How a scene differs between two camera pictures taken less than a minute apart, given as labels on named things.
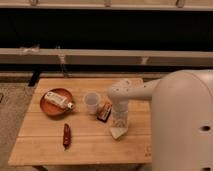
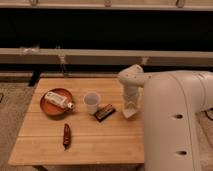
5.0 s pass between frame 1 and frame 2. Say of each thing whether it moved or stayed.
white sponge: moved
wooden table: stayed
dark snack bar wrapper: stayed
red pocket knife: stayed
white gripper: moved
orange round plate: stayed
